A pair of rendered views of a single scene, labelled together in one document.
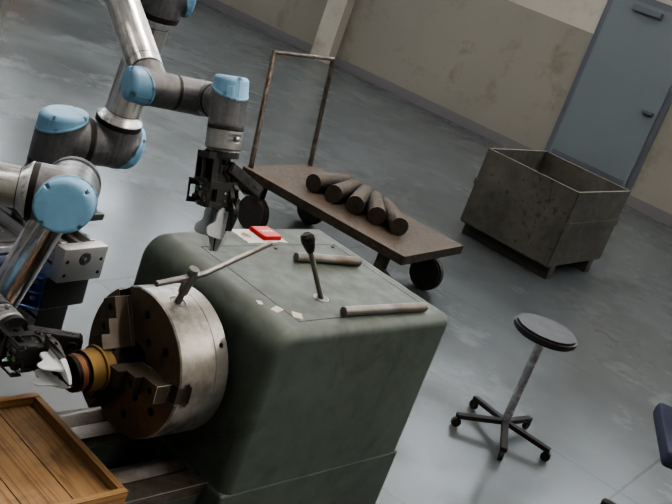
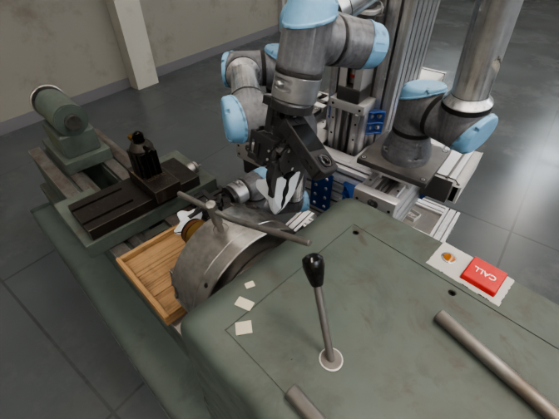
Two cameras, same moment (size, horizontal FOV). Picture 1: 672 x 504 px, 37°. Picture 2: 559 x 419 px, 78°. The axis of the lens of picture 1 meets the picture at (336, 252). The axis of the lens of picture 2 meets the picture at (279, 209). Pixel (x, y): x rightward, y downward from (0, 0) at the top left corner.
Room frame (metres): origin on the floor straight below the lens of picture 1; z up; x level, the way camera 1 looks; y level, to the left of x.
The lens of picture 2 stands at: (2.06, -0.25, 1.77)
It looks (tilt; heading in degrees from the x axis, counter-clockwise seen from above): 42 degrees down; 97
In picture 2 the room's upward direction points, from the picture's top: straight up
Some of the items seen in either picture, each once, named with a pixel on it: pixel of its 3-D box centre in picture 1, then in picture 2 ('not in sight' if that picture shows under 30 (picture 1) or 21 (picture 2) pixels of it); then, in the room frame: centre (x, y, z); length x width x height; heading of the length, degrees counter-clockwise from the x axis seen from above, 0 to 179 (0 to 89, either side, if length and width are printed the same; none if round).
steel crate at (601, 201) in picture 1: (543, 211); not in sight; (7.88, -1.43, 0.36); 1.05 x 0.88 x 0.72; 150
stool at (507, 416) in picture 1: (524, 382); not in sight; (4.47, -1.05, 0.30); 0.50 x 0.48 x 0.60; 52
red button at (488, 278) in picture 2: (265, 234); (482, 276); (2.39, 0.18, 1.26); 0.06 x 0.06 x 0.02; 52
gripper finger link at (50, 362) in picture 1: (51, 366); (184, 217); (1.71, 0.43, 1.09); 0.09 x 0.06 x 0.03; 52
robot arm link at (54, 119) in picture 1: (61, 134); (420, 105); (2.35, 0.73, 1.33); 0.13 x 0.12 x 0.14; 129
